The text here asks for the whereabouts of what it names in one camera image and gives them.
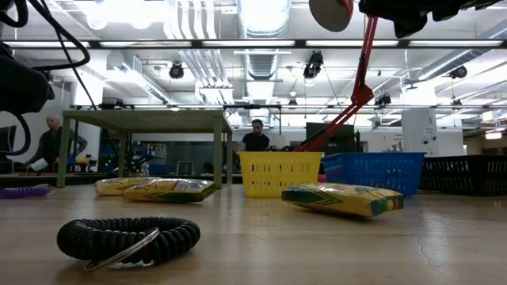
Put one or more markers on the yellow crayon box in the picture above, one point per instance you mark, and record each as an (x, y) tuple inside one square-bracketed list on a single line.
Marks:
[(340, 200), (111, 186), (170, 190)]

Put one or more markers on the purple coil wristband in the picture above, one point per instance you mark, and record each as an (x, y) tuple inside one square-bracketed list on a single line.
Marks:
[(24, 192)]

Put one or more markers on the background black robot arm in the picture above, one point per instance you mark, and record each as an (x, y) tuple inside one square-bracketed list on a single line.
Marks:
[(138, 164)]

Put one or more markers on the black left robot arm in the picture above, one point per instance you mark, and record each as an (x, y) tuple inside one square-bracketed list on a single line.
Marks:
[(24, 87)]

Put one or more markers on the red desk lamp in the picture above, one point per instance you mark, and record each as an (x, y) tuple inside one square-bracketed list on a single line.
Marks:
[(360, 95)]

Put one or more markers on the black ceiling spotlight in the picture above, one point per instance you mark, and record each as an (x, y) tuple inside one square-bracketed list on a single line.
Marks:
[(458, 72), (382, 99), (313, 63), (176, 70)]

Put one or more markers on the white cabinet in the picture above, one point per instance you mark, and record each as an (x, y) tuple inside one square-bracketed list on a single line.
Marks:
[(420, 130)]

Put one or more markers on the black background monitor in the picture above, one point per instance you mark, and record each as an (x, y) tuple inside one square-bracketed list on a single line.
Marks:
[(344, 138)]

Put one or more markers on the blue plastic basket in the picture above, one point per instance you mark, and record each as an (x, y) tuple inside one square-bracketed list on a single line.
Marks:
[(376, 160)]

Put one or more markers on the overhead LED light bar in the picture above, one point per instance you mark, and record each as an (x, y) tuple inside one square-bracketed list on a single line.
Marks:
[(245, 43)]

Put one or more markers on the black plastic basket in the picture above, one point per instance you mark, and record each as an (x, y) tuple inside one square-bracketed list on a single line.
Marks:
[(455, 160)]

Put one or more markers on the yellow plastic basket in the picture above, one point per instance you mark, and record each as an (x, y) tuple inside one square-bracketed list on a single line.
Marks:
[(277, 158)]

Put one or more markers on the person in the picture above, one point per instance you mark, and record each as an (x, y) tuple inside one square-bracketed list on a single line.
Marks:
[(51, 146), (255, 142)]

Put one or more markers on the green perforated metal shelf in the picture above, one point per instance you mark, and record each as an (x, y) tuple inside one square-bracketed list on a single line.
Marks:
[(150, 120)]

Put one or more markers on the silver ventilation duct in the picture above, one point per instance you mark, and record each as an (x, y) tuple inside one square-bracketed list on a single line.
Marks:
[(263, 20)]

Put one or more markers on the black aluminium table frame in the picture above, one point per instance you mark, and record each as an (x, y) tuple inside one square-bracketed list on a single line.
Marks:
[(31, 180)]

